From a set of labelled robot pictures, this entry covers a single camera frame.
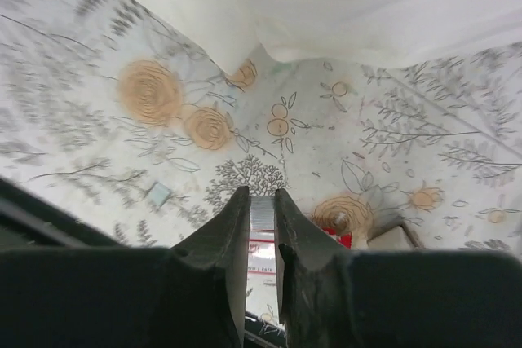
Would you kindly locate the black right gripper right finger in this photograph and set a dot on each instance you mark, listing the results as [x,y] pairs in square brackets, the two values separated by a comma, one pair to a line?
[332,296]

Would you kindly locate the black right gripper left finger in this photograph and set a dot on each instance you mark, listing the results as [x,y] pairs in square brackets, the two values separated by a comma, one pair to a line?
[66,285]

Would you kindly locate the red white staples box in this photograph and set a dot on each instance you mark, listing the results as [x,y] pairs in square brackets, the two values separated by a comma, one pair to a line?
[261,294]

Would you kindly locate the white folded cloth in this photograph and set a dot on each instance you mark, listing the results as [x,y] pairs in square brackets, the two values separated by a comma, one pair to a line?
[383,33]

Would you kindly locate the small grey staple strip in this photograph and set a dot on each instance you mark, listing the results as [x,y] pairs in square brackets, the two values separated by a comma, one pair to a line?
[262,215]

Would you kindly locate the floral table mat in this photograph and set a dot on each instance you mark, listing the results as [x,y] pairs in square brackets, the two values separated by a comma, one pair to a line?
[112,116]

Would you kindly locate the brown small stapler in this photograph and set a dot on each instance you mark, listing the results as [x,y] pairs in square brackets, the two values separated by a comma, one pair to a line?
[394,235]

